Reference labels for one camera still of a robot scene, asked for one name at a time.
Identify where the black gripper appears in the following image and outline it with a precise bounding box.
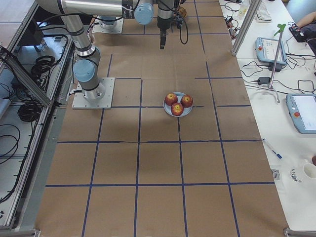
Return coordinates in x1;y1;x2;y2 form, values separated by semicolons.
157;17;183;50

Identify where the white keyboard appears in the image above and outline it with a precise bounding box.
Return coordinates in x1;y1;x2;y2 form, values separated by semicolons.
256;1;272;23

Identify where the teach pendant far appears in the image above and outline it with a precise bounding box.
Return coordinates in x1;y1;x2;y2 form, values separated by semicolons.
255;37;286;66

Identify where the round wicker basket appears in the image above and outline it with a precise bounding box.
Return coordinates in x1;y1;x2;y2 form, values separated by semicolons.
178;6;187;18

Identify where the green reacher grabber tool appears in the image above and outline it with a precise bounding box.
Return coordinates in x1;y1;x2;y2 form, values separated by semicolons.
268;24;286;90

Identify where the teach pendant near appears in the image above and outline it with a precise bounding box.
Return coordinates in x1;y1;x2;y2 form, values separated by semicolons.
286;94;316;134

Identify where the red apple on plate back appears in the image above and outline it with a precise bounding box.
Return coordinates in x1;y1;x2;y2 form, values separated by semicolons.
164;93;178;106

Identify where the white round plate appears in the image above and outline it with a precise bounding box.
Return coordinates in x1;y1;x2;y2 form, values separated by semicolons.
163;92;193;117

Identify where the aluminium frame post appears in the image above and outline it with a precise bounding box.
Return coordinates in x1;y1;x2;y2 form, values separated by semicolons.
231;0;261;56

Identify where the teach pendant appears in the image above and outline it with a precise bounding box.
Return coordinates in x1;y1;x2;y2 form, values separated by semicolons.
286;94;316;134
255;37;286;66

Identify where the blue white pen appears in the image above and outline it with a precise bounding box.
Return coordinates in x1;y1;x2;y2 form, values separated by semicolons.
262;138;282;159

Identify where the red apple on plate right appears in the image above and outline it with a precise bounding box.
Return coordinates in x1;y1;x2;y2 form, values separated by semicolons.
180;94;193;108

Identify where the orange usb hub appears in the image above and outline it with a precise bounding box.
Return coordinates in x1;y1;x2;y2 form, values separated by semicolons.
225;18;237;40

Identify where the red apple on plate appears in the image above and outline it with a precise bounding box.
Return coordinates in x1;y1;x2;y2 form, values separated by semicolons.
180;94;193;108
164;93;178;106
170;103;184;117

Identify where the black power adapter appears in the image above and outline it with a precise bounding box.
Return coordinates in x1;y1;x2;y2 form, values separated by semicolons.
257;77;271;85

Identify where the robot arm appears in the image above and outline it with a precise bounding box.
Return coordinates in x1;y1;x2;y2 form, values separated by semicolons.
37;0;139;103
96;0;187;49

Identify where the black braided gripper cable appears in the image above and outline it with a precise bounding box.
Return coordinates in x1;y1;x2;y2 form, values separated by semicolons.
172;0;190;45

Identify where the red apple on plate front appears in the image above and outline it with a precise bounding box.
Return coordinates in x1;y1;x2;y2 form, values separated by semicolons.
170;103;184;117

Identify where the plastic bottle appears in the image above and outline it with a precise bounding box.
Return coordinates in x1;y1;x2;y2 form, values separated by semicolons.
237;0;249;20

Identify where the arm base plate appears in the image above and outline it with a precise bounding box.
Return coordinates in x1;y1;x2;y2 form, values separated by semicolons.
72;78;115;109
92;19;123;34

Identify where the white mug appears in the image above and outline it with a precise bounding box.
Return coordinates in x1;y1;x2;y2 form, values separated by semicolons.
301;159;316;184

